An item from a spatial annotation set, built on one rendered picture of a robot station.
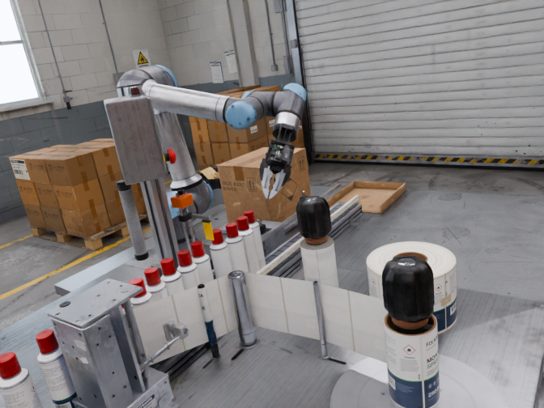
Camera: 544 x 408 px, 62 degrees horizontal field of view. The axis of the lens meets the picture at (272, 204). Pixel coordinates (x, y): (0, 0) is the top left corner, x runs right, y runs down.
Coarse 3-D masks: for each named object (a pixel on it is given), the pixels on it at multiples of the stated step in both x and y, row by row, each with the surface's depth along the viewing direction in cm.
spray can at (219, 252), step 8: (216, 232) 125; (216, 240) 125; (216, 248) 125; (224, 248) 126; (216, 256) 126; (224, 256) 126; (216, 264) 127; (224, 264) 127; (216, 272) 128; (224, 272) 128
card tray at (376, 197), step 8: (352, 184) 224; (360, 184) 223; (368, 184) 221; (376, 184) 218; (384, 184) 216; (392, 184) 214; (400, 184) 212; (344, 192) 217; (352, 192) 220; (360, 192) 218; (368, 192) 216; (376, 192) 215; (384, 192) 213; (392, 192) 212; (400, 192) 205; (328, 200) 204; (336, 200) 210; (344, 200) 210; (360, 200) 207; (368, 200) 206; (376, 200) 204; (384, 200) 203; (392, 200) 198; (368, 208) 196; (376, 208) 195; (384, 208) 191
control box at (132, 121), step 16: (128, 96) 111; (144, 96) 102; (112, 112) 100; (128, 112) 102; (144, 112) 103; (112, 128) 101; (128, 128) 102; (144, 128) 104; (128, 144) 103; (144, 144) 105; (160, 144) 106; (128, 160) 104; (144, 160) 105; (160, 160) 107; (128, 176) 105; (144, 176) 106; (160, 176) 108
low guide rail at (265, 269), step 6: (354, 198) 186; (348, 204) 182; (336, 210) 176; (342, 210) 178; (330, 216) 171; (336, 216) 174; (300, 240) 154; (294, 246) 151; (288, 252) 148; (276, 258) 143; (282, 258) 145; (270, 264) 140; (276, 264) 143; (264, 270) 138
